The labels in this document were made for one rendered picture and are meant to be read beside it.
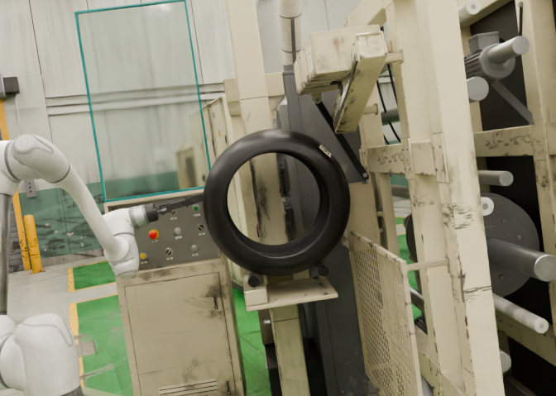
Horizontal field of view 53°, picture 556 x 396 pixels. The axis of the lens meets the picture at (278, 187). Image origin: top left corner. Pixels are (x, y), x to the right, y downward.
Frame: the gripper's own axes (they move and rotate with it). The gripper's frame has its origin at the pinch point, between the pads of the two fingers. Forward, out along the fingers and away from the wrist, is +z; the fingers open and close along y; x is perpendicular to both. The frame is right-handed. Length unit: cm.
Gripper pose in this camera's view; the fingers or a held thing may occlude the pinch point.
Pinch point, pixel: (194, 199)
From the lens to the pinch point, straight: 232.2
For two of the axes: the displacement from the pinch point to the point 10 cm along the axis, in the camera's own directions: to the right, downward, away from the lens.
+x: 2.9, 9.6, 0.6
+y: -0.7, -0.4, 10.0
